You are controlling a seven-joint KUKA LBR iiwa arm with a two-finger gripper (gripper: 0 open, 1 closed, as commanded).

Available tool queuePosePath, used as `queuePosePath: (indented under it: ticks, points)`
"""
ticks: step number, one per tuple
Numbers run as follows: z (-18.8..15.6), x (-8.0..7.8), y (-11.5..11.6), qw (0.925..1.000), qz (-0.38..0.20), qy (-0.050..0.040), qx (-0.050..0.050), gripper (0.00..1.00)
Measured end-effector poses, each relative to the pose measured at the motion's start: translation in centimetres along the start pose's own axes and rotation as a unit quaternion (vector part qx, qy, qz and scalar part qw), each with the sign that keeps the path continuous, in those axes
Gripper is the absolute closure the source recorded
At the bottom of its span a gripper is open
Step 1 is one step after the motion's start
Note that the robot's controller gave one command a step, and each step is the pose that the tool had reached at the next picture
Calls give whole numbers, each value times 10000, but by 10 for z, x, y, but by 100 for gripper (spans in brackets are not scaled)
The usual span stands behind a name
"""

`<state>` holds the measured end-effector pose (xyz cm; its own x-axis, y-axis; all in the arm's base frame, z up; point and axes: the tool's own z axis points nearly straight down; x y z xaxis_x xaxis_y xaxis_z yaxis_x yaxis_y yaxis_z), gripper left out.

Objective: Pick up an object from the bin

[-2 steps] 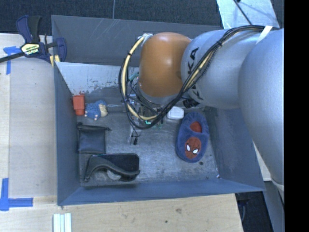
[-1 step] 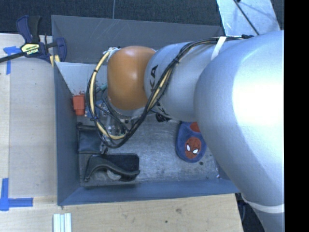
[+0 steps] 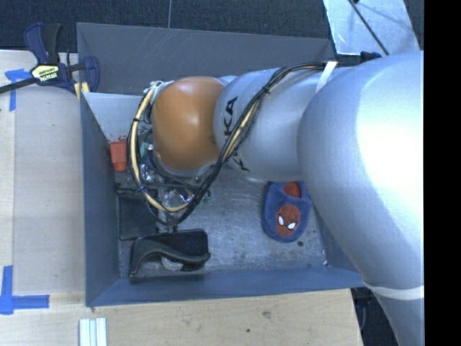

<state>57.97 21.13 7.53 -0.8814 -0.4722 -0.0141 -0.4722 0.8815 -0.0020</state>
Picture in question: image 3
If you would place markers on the pale wood board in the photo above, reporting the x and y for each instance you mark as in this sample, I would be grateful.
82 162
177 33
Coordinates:
48 193

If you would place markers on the grey metal bin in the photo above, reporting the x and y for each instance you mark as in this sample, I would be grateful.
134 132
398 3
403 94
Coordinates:
230 225

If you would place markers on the orange block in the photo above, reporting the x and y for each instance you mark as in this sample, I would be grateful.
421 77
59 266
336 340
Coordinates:
118 155

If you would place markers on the blue slipper with red face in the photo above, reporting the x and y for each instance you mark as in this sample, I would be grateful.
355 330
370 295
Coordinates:
286 218

